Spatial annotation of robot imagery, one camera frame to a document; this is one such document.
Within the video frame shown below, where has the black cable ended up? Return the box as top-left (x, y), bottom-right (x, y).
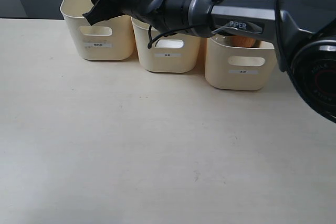
top-left (146, 0), bottom-right (200, 49)

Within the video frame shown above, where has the cream plastic bin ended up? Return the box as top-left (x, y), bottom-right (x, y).
top-left (131, 18), bottom-right (202, 73)
top-left (204, 0), bottom-right (279, 91)
top-left (60, 0), bottom-right (135, 61)

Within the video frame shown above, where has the right cream plastic bin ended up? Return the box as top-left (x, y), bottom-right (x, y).
top-left (204, 0), bottom-right (279, 91)

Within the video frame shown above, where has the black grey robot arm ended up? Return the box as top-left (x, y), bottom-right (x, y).
top-left (83, 0), bottom-right (335, 122)

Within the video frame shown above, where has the white paper cup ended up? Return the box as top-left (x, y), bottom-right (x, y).
top-left (155, 39), bottom-right (184, 49)

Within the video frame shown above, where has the brown wooden cup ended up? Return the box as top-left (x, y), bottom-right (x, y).
top-left (230, 35), bottom-right (256, 48)

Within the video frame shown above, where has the middle cream plastic bin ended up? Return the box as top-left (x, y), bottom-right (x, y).
top-left (131, 18), bottom-right (202, 73)

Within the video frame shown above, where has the left cream plastic bin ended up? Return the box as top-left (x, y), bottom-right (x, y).
top-left (60, 0), bottom-right (135, 61)

